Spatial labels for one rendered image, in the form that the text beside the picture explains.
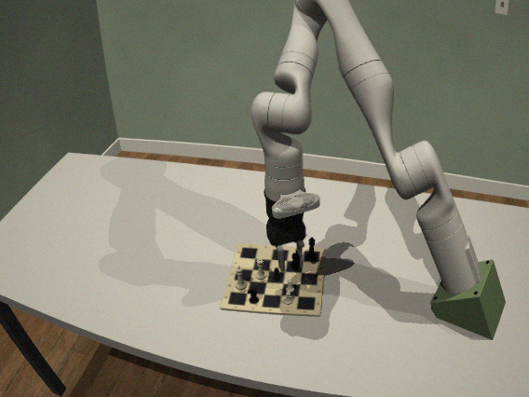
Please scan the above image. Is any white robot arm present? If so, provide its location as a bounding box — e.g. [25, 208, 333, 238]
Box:
[251, 0, 481, 294]

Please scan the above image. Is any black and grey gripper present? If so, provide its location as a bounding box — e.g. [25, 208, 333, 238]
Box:
[264, 172, 320, 272]

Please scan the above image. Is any white chess king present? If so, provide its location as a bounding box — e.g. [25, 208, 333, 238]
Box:
[236, 266, 247, 290]

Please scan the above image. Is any black and cream chessboard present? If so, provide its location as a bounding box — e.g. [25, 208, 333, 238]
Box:
[221, 243, 326, 317]

